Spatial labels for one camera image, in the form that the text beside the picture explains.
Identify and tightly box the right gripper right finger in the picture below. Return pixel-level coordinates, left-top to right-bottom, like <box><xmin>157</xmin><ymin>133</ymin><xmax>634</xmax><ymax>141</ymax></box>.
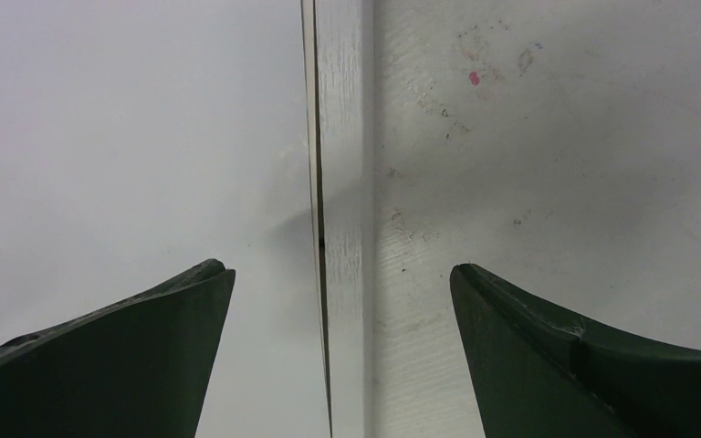
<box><xmin>450</xmin><ymin>264</ymin><xmax>701</xmax><ymax>437</ymax></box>

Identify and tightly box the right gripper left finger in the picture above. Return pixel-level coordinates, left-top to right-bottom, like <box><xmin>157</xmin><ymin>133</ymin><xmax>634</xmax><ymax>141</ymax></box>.
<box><xmin>0</xmin><ymin>259</ymin><xmax>235</xmax><ymax>437</ymax></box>

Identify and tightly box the white picture frame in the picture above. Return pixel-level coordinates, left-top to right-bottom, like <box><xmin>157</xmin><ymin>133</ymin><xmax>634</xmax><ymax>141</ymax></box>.
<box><xmin>301</xmin><ymin>1</ymin><xmax>375</xmax><ymax>437</ymax></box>

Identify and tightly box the landscape sunset photo print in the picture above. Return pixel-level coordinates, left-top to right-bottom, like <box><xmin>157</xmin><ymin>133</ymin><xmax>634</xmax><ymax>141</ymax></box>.
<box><xmin>0</xmin><ymin>1</ymin><xmax>329</xmax><ymax>437</ymax></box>

